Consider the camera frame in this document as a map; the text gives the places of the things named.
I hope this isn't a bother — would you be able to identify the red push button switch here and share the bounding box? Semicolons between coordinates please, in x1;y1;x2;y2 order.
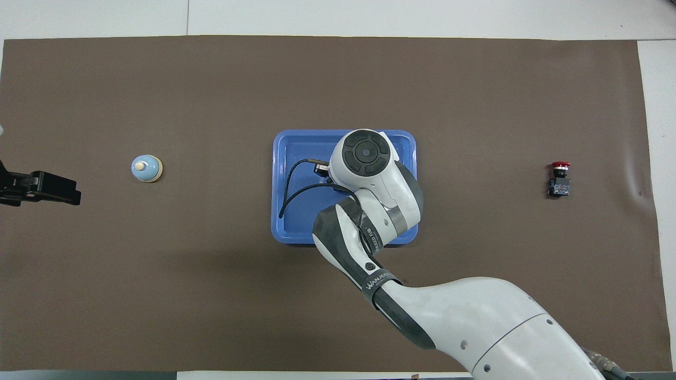
547;161;572;198

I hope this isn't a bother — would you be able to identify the grey connector arm cable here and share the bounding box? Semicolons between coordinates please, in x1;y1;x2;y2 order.
581;346;641;380

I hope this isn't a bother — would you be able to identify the light blue call bell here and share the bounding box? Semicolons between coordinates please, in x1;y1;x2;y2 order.
131;154;163;183

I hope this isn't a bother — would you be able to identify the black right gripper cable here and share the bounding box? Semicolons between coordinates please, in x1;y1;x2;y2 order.
278;158;352;220

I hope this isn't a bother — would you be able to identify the brown table mat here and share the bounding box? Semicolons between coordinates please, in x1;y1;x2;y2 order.
0;35;666;373

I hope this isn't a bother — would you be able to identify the blue plastic tray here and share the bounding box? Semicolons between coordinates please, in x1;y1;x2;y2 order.
271;130;419;246

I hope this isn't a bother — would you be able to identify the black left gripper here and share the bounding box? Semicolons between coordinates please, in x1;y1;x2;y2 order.
0;160;82;207

